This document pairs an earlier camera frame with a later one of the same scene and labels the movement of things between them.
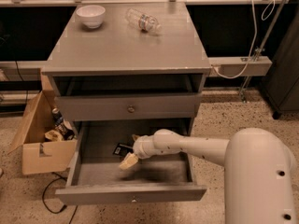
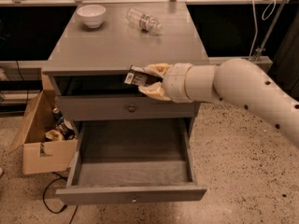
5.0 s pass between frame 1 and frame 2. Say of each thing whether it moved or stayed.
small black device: moved
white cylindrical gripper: moved
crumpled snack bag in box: stayed
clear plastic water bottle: stayed
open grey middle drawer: stayed
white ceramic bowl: stayed
